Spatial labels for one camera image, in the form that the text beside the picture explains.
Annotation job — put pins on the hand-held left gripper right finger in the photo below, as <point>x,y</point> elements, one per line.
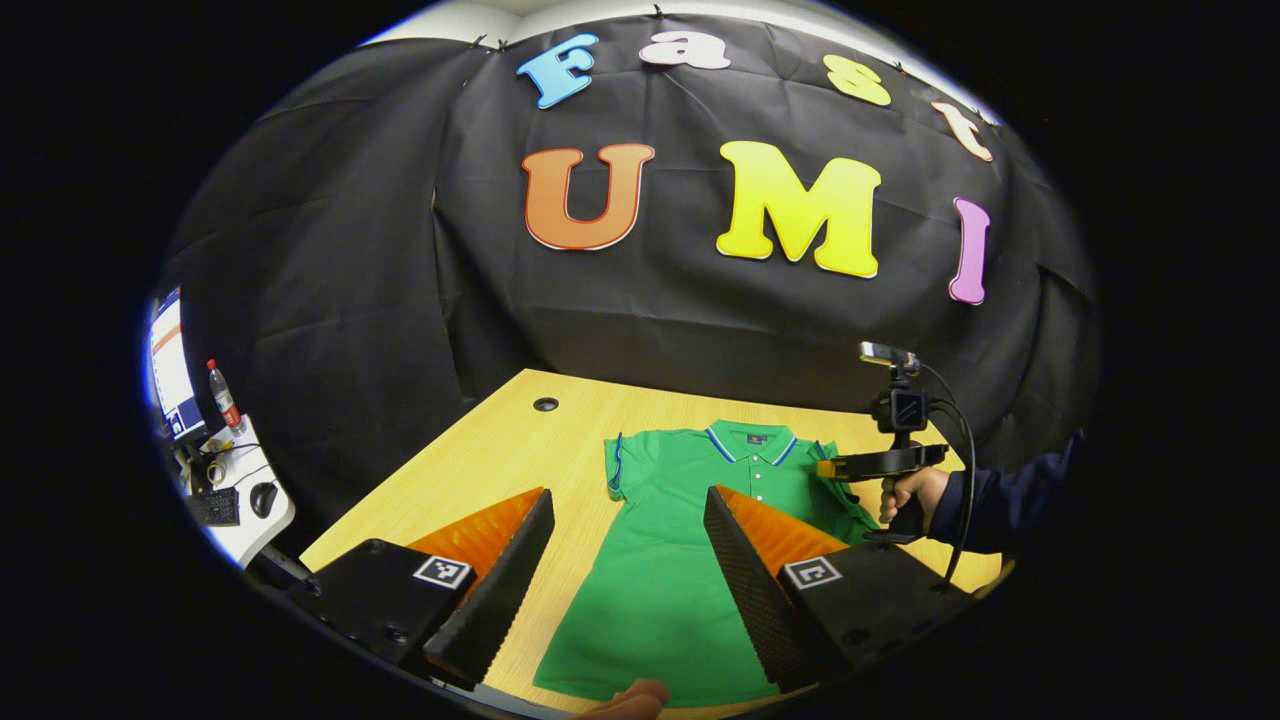
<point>755,600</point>

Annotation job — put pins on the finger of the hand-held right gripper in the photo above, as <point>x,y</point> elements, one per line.
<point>833,469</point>

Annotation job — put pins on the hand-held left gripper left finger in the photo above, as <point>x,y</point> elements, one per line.
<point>500,600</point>

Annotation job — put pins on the green T-shirt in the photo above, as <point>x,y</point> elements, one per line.
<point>650,590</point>

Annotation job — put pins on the black computer mouse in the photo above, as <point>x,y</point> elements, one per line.
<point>264,498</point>

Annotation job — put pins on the white desk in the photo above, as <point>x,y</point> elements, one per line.
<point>250,535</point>

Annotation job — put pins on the black backdrop cloth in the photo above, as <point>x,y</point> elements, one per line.
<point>600,320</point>

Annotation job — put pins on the black keyboard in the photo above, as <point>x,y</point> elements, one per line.
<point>215,507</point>

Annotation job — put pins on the clear bottle with red label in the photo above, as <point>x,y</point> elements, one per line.
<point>224,400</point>

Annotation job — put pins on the computer monitor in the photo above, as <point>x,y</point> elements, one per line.
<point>172,380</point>

